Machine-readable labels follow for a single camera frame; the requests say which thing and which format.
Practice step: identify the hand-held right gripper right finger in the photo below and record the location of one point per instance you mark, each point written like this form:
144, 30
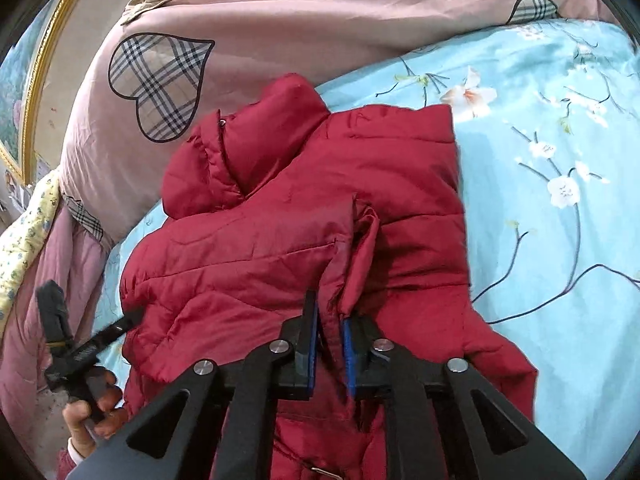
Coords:
348, 360

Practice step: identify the yellow floral pillow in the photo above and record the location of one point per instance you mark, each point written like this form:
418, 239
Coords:
25, 245

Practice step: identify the person's left hand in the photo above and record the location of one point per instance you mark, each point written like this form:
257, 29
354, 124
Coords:
82, 422

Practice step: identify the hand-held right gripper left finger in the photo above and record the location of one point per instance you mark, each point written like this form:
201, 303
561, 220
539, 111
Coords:
313, 345

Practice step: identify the red quilted jacket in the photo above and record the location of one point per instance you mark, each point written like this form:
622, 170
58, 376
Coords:
280, 240

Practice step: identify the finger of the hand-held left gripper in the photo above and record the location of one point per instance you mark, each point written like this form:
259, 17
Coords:
117, 329
50, 305

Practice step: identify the person's left forearm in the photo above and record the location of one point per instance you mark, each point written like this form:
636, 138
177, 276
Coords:
72, 462

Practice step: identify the pink quilt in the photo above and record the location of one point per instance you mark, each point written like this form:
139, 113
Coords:
55, 270

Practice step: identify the gold framed painting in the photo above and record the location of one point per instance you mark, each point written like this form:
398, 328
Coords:
30, 70

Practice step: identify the pink duvet with plaid hearts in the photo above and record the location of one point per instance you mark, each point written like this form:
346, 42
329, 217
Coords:
310, 25

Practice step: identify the blue floral bedsheet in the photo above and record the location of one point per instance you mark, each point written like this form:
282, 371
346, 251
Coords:
550, 260

